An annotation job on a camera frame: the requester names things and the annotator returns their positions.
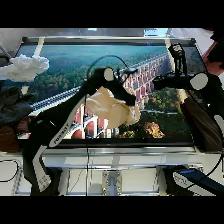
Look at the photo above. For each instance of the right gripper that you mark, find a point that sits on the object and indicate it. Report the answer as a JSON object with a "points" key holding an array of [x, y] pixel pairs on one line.
{"points": [[170, 82]]}

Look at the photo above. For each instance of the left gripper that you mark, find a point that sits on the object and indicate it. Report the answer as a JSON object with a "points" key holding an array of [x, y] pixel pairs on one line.
{"points": [[124, 91]]}

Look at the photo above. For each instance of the cream shirt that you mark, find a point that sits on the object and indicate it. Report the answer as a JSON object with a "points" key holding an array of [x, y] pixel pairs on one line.
{"points": [[113, 111]]}

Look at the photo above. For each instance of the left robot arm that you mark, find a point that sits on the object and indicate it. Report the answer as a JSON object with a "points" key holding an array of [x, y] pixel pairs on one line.
{"points": [[66, 123]]}

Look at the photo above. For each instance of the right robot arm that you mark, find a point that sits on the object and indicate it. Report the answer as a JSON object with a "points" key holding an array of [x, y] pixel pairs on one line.
{"points": [[200, 81]]}

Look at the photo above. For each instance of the dark brown garment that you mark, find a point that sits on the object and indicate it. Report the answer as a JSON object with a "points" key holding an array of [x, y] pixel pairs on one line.
{"points": [[200, 125]]}

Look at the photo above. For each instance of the black garment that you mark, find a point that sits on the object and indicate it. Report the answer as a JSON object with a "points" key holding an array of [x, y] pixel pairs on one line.
{"points": [[218, 53]]}

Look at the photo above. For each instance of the white garment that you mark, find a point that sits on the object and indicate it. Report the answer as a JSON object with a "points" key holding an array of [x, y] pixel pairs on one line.
{"points": [[25, 66]]}

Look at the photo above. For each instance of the dark grey garment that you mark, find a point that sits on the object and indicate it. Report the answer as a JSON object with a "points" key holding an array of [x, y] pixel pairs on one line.
{"points": [[13, 106]]}

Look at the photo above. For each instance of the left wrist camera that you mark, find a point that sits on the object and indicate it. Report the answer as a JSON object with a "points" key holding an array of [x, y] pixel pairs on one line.
{"points": [[128, 71]]}

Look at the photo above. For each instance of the silver frame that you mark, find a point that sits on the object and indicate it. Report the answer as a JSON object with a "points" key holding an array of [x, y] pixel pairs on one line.
{"points": [[113, 181]]}

